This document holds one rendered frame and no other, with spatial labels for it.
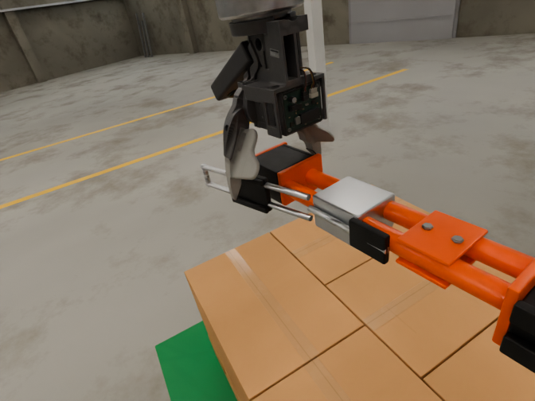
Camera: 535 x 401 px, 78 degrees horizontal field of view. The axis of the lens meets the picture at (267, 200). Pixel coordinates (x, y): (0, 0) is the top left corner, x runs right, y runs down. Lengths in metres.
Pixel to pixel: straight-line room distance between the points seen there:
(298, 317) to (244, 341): 0.18
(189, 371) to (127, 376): 0.31
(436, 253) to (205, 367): 1.54
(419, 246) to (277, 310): 0.87
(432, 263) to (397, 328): 0.80
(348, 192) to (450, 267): 0.14
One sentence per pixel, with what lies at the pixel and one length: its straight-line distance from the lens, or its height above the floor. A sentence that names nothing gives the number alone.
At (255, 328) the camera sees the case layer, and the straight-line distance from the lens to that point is 1.13.
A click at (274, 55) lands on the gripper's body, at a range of 0.36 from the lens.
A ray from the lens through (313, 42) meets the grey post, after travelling 3.57.
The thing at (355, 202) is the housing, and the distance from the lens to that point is 0.37.
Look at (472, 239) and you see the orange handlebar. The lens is 0.34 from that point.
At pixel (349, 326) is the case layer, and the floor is 0.54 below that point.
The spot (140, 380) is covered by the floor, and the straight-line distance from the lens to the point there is 1.87.
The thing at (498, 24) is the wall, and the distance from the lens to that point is 8.94.
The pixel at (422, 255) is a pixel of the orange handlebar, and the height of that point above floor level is 1.21.
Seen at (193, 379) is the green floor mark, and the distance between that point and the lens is 1.76.
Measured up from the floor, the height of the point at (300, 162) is 1.23.
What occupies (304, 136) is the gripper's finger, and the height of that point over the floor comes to 1.25.
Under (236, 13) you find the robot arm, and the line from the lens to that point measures 0.36.
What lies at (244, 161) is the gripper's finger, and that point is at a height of 1.26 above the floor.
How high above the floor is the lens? 1.42
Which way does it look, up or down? 31 degrees down
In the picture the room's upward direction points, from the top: 10 degrees counter-clockwise
